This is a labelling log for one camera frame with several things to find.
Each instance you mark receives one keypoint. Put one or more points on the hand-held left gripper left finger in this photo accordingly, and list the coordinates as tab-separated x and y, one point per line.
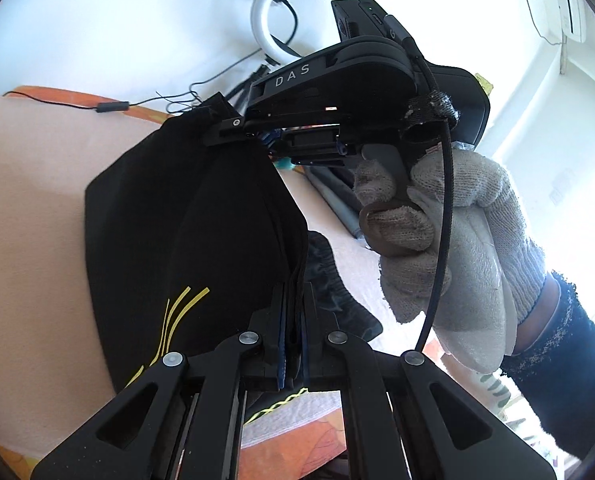
281	355

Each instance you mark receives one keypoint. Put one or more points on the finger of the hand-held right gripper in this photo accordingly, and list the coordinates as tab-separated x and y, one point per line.
227	127

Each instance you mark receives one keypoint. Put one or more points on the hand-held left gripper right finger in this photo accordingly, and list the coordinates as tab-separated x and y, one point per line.
305	355

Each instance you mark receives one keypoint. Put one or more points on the black pants with yellow print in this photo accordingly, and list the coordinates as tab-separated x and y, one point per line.
177	220

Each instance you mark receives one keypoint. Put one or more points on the person's right forearm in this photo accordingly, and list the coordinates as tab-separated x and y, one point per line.
562	350

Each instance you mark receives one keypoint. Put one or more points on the person's right hand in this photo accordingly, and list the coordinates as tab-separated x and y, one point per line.
477	240

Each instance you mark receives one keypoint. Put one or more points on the green striped white pillow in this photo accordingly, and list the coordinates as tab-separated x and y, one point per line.
497	395

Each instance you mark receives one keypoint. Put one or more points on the white air conditioner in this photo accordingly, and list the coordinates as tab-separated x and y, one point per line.
575	5

